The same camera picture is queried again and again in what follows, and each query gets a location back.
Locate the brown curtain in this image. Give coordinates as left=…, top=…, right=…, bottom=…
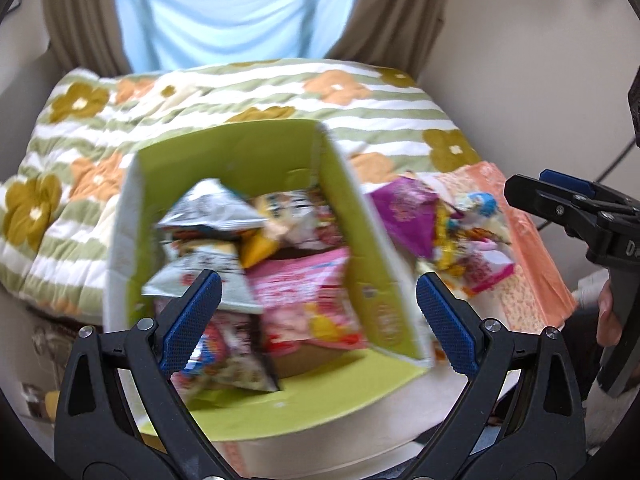
left=325, top=0, right=453, bottom=86
left=40, top=0, right=133, bottom=76

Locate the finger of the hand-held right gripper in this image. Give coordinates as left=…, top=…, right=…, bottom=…
left=539, top=169, right=640, bottom=211
left=504, top=174, right=608, bottom=233

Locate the pink snack packet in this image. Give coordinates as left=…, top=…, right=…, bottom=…
left=247, top=247, right=366, bottom=356

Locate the green cardboard box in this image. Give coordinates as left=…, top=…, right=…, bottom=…
left=102, top=120, right=436, bottom=441

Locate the light blue cloth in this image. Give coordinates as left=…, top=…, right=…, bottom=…
left=112, top=0, right=371, bottom=73

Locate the white potato chips packet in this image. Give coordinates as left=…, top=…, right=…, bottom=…
left=142, top=240, right=266, bottom=316

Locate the magenta snack packet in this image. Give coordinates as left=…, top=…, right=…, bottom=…
left=450, top=240, right=516, bottom=293

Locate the purple cartoon snack packet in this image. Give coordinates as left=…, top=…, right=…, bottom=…
left=180, top=310, right=281, bottom=393

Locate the floral striped blanket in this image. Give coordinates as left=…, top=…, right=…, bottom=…
left=0, top=59, right=483, bottom=321

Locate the white orange patterned tablecloth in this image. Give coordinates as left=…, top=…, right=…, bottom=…
left=350, top=160, right=578, bottom=361

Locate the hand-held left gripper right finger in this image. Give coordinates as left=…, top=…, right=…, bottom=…
left=400, top=271, right=586, bottom=480

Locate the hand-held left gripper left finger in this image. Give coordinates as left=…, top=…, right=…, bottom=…
left=55, top=269, right=236, bottom=480

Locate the person's right hand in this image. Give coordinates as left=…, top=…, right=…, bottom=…
left=596, top=279, right=625, bottom=347

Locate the gold snack packet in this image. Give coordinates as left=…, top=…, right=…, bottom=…
left=430, top=200, right=471, bottom=276

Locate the brown lettered white snack packet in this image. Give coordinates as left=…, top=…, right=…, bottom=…
left=250, top=187, right=341, bottom=251

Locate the orange white snack packet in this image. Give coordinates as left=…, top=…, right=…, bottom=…
left=240, top=230, right=281, bottom=268

